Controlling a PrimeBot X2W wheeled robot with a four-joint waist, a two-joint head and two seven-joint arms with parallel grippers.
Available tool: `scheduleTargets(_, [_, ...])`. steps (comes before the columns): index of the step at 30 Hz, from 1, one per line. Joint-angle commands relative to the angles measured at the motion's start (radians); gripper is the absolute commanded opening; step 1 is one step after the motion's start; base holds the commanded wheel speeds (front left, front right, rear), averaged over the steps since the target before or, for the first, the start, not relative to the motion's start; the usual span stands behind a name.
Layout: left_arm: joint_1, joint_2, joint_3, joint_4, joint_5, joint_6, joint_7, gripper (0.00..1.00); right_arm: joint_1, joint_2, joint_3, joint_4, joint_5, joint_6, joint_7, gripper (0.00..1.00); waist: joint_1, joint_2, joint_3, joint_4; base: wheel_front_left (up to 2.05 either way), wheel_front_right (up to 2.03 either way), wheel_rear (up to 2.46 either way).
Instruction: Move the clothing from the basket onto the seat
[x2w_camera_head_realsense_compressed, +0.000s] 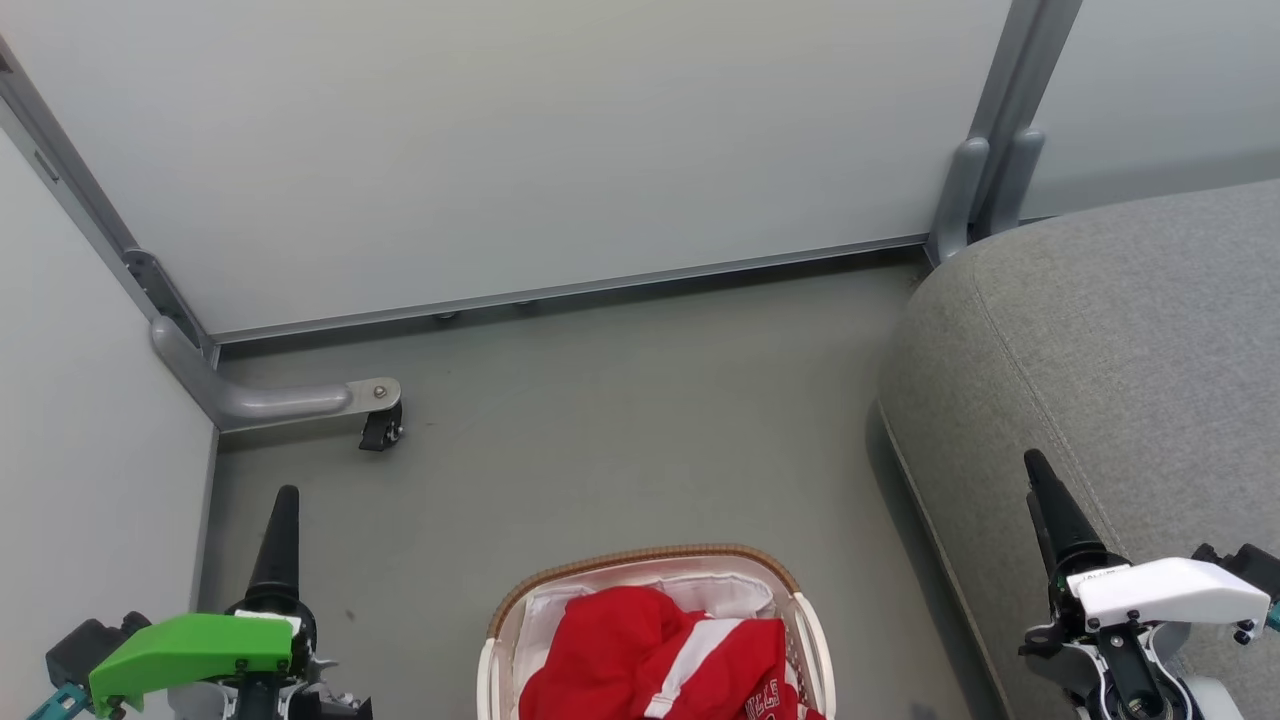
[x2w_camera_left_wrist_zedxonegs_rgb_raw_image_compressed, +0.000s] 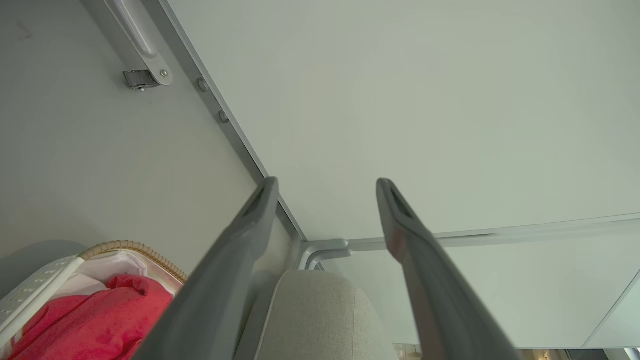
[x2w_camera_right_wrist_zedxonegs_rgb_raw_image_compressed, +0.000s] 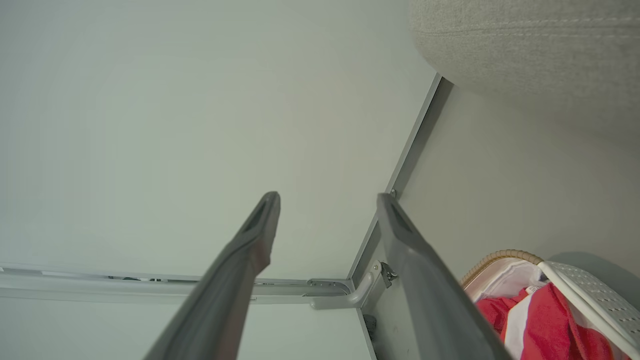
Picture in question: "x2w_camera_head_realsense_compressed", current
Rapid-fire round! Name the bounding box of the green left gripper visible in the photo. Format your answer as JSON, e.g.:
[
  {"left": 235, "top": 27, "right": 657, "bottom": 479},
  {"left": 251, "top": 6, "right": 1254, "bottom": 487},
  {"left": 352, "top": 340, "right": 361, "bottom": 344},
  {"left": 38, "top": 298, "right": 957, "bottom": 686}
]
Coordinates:
[{"left": 88, "top": 486, "right": 373, "bottom": 720}]

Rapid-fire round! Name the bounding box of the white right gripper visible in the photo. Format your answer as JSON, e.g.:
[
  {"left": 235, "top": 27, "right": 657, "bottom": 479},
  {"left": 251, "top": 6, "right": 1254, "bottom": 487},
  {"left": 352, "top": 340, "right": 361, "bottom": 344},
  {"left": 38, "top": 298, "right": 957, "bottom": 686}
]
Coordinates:
[{"left": 1018, "top": 449, "right": 1273, "bottom": 720}]

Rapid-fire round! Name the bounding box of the red and white garment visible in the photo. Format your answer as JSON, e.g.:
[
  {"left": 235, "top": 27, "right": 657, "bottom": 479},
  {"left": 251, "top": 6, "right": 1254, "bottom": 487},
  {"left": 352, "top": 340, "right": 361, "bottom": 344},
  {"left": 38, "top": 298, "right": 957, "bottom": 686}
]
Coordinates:
[{"left": 518, "top": 586, "right": 827, "bottom": 720}]

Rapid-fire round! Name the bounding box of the grey fabric sofa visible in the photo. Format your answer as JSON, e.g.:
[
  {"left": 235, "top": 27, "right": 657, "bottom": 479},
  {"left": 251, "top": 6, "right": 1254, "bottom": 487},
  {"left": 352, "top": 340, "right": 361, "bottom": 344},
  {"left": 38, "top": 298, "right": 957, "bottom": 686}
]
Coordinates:
[{"left": 877, "top": 178, "right": 1280, "bottom": 720}]

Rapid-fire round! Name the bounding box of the grey partition foot bar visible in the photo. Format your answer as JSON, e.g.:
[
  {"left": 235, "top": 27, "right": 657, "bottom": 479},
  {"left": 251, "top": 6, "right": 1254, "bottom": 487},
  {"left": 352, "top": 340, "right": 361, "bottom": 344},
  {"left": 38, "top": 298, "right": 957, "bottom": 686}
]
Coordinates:
[{"left": 150, "top": 315, "right": 403, "bottom": 433}]

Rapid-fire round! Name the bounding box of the black caster wheel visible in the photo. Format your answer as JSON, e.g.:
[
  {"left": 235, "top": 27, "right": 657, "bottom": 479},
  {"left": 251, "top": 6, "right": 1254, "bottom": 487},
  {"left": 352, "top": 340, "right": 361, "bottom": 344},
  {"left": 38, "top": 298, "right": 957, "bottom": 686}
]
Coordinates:
[{"left": 358, "top": 400, "right": 405, "bottom": 453}]

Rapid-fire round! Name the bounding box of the white basket with brown rim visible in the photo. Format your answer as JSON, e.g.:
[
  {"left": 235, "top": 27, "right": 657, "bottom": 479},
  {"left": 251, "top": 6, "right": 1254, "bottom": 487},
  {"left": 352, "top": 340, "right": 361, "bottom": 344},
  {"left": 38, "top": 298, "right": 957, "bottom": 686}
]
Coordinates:
[{"left": 477, "top": 543, "right": 837, "bottom": 720}]

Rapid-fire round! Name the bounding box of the black cable with teal connector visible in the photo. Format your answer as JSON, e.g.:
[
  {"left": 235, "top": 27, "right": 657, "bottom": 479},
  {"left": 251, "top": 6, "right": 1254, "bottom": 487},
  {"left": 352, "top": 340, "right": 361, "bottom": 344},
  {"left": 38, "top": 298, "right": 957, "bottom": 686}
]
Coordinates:
[{"left": 26, "top": 683, "right": 93, "bottom": 720}]

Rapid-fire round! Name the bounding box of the grey partition post with feet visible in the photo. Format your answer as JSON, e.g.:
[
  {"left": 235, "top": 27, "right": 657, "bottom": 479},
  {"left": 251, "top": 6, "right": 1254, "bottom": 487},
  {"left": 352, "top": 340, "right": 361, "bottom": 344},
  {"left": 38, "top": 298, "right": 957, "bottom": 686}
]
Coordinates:
[{"left": 924, "top": 0, "right": 1086, "bottom": 269}]

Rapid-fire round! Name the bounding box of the grey partition bottom rail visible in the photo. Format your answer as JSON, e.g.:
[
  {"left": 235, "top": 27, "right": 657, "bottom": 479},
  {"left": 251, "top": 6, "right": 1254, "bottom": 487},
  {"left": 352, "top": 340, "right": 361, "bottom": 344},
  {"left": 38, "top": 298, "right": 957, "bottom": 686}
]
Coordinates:
[{"left": 212, "top": 234, "right": 933, "bottom": 347}]

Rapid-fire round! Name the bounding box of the grey partition corner post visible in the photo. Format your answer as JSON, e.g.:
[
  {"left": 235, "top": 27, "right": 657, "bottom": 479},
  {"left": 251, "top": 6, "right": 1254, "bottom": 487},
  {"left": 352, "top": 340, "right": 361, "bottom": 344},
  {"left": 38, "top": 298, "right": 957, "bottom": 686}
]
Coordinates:
[{"left": 0, "top": 35, "right": 223, "bottom": 366}]

